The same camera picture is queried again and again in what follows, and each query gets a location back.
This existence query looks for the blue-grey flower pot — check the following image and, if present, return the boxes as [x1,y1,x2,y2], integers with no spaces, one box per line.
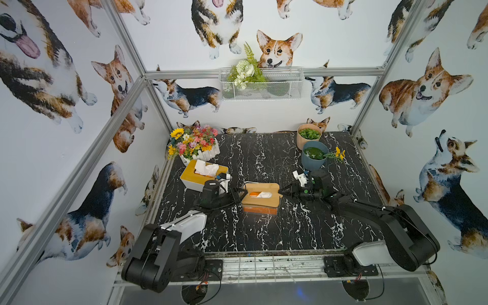
[301,141,329,172]

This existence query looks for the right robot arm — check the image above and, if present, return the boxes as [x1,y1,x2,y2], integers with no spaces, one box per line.
[279,170,440,272]

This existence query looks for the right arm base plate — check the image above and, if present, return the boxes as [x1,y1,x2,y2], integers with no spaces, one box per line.
[323,255,379,278]

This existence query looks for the colourful flowers white fence planter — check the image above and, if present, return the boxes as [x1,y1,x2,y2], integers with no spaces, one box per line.
[166,125,220,165]

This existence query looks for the yellow bamboo box lid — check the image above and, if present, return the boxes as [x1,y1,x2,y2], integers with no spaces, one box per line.
[180,160,229,184]

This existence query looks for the clear plastic box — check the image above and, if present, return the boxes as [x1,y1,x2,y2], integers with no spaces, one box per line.
[241,182,282,216]

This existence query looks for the light wooden lid board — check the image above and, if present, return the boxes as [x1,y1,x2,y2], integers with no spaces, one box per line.
[242,182,282,208]

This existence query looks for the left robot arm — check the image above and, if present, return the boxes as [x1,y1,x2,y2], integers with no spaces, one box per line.
[121,179,248,293]

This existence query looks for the white wire wall basket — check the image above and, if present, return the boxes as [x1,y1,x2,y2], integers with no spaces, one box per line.
[219,67,304,101]

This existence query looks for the peach succulent pot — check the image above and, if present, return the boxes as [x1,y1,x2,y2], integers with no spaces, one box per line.
[297,124,322,150]

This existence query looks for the yellow artificial flower sprig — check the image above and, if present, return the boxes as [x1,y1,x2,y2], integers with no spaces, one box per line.
[318,147,346,162]

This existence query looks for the aluminium frame post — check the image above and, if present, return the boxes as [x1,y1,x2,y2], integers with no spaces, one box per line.
[349,0,426,134]

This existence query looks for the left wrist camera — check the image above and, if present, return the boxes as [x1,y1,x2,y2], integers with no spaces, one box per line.
[216,173,232,194]

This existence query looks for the white green artificial bouquet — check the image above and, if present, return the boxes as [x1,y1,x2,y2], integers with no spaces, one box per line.
[226,42,268,90]

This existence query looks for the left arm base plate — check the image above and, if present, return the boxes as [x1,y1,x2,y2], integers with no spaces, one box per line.
[170,258,224,283]

